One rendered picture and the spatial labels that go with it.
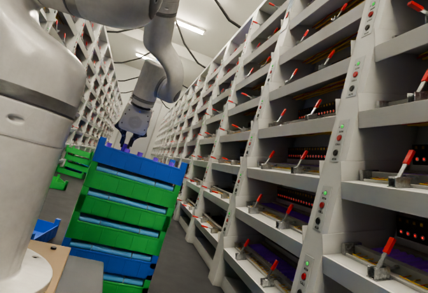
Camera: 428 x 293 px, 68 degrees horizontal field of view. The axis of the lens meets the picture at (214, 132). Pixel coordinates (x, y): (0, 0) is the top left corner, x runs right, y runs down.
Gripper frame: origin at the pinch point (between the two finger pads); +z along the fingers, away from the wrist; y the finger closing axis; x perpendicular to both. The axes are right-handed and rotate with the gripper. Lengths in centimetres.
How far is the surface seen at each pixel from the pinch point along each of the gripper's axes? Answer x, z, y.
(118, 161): -17.0, -0.1, -1.8
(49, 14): 115, -15, -61
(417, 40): -45, -67, 49
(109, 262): -30.0, 27.7, 5.7
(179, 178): -16.7, -0.5, 19.1
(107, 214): -24.1, 15.2, 0.4
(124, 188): -20.2, 6.9, 2.9
